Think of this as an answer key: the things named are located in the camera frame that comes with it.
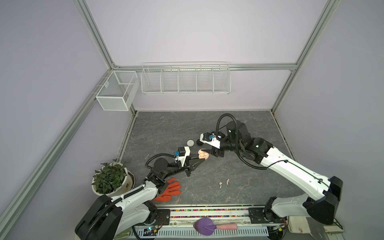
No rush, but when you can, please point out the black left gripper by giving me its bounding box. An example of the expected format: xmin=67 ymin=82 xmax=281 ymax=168
xmin=162 ymin=154 xmax=204 ymax=180

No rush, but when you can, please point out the pink round charging case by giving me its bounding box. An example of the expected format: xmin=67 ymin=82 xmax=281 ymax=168
xmin=198 ymin=149 xmax=210 ymax=160

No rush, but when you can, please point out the white earbud charging case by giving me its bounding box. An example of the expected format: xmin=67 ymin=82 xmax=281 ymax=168
xmin=187 ymin=140 xmax=195 ymax=147

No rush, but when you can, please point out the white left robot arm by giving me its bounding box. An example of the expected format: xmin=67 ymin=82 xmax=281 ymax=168
xmin=75 ymin=150 xmax=209 ymax=240

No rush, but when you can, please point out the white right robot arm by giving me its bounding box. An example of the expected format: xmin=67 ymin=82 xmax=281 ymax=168
xmin=199 ymin=113 xmax=343 ymax=225

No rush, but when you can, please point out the red rubber glove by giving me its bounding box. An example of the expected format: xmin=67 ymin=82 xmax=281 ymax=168
xmin=153 ymin=178 xmax=181 ymax=202

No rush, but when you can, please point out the purple pink brush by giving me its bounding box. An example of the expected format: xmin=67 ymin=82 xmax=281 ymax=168
xmin=193 ymin=218 xmax=238 ymax=236

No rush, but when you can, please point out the potted green plant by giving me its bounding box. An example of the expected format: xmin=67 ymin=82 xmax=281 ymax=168
xmin=91 ymin=161 xmax=135 ymax=197

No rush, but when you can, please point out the white mesh box basket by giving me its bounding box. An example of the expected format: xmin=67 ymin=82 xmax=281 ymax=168
xmin=96 ymin=71 xmax=140 ymax=112

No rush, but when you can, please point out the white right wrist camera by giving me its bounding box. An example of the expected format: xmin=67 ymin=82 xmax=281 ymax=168
xmin=199 ymin=132 xmax=225 ymax=149

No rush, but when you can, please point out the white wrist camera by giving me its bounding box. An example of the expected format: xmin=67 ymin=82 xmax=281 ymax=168
xmin=199 ymin=132 xmax=225 ymax=149
xmin=175 ymin=146 xmax=191 ymax=168

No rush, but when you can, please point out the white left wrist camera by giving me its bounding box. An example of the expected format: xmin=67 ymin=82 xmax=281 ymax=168
xmin=175 ymin=146 xmax=191 ymax=168

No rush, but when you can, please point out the white wire wall shelf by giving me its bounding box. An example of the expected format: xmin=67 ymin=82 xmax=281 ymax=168
xmin=141 ymin=63 xmax=232 ymax=94

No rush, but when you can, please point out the white vented rail base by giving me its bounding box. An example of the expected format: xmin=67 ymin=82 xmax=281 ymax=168
xmin=135 ymin=226 xmax=270 ymax=240

